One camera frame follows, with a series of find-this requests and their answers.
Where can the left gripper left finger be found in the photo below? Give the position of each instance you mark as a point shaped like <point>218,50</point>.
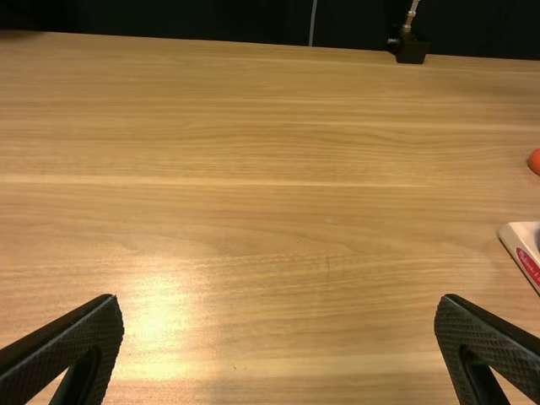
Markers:
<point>71,350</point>

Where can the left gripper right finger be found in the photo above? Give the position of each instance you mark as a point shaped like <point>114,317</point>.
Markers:
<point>481,341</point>

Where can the wooden peg base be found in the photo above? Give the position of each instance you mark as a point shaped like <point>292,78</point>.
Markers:
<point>521,244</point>

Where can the black clamp stand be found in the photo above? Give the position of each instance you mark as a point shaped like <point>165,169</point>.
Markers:
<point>411,52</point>

